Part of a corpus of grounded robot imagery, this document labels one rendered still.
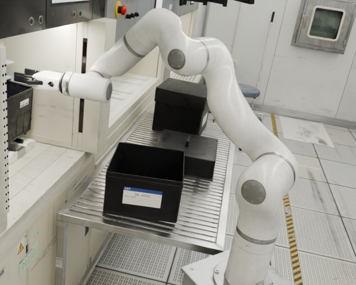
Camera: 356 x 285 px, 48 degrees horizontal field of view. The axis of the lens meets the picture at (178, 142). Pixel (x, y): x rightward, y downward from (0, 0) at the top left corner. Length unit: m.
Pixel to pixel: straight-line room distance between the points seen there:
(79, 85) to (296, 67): 4.51
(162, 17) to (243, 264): 0.73
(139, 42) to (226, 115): 0.34
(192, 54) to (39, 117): 0.87
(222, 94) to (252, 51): 4.53
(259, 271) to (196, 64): 0.61
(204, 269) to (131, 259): 1.23
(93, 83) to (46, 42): 0.34
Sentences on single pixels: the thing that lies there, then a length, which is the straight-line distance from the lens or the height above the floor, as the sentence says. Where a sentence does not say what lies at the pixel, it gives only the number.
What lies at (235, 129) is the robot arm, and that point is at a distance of 1.08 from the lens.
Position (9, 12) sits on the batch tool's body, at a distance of 1.06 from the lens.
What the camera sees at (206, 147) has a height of 0.86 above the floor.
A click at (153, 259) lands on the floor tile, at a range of 2.53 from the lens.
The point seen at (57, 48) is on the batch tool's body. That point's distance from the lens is 1.63.
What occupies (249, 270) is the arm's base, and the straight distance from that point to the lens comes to 1.22.
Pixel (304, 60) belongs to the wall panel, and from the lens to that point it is 5.67.
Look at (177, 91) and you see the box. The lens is 2.20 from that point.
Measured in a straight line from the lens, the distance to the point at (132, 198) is 1.46.
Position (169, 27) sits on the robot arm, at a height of 1.46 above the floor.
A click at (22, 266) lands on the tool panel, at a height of 0.68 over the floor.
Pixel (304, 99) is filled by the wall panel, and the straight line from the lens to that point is 5.78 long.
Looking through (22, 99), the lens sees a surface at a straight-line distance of 1.60.
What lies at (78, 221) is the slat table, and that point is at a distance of 1.49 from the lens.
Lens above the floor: 1.59
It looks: 22 degrees down
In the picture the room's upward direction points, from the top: 9 degrees clockwise
